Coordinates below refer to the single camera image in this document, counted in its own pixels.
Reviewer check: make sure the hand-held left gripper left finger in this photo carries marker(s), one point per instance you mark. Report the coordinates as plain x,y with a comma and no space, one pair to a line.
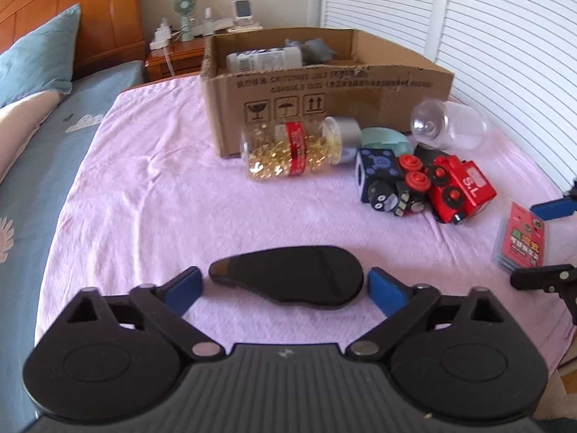
185,286

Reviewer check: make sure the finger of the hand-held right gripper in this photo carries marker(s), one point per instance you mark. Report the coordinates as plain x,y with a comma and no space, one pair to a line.
554,209
541,277

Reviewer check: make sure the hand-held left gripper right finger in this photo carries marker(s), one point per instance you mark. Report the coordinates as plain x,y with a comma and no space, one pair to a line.
383,288

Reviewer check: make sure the red card case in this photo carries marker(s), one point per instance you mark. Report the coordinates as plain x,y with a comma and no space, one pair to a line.
518,239

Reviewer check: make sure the black teardrop object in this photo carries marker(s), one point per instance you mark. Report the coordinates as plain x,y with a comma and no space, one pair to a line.
306,275

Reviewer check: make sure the red toy train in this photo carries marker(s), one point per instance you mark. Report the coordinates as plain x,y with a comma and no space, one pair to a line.
469,194

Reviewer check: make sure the black toy train car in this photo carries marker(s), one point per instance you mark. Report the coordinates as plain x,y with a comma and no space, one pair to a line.
378,167

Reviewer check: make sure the clear plastic jar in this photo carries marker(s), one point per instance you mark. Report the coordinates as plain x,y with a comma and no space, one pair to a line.
460,126

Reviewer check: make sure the mint green round case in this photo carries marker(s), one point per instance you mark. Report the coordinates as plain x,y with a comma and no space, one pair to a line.
383,137

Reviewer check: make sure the capsule bottle with red label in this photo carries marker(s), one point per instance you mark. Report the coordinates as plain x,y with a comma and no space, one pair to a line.
270,153

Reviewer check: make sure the brown cardboard box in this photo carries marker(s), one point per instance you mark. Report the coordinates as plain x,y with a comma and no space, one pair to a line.
360,94

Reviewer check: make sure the pink blanket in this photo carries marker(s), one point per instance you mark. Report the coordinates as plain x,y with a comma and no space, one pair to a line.
157,216

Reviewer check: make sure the blue printed bedsheet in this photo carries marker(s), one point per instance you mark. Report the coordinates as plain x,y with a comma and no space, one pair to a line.
45,216

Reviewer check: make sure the white louvered door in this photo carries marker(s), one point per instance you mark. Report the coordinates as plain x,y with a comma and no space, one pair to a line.
378,0
509,45

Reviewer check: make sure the wooden nightstand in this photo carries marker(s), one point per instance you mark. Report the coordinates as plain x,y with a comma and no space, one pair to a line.
180,61

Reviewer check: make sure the beige pillow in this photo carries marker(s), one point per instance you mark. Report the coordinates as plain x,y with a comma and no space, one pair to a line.
18,121

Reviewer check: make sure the white bottle with dark print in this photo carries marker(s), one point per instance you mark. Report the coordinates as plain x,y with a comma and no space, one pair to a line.
261,58

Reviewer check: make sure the white power strip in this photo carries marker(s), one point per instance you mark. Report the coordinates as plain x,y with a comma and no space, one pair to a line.
160,41

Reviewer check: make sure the grey soft object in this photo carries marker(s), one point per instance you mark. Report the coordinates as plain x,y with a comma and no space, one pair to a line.
315,49

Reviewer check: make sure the white charger plug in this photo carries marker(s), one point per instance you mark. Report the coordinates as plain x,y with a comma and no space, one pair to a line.
163,27

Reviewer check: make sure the flat beige remote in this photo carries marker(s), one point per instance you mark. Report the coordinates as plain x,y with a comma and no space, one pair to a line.
245,28

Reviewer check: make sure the small white spray bottle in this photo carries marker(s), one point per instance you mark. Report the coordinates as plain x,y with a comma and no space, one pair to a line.
208,20

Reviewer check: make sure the blue pillow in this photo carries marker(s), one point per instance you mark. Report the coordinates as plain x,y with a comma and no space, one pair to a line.
40,58

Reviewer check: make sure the mint green desk fan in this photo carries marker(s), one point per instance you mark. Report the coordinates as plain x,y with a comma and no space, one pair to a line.
182,7

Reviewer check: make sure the white screen device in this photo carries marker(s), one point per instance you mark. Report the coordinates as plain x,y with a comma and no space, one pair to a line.
243,11

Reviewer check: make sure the wooden headboard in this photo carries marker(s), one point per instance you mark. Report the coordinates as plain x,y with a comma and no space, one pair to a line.
103,9

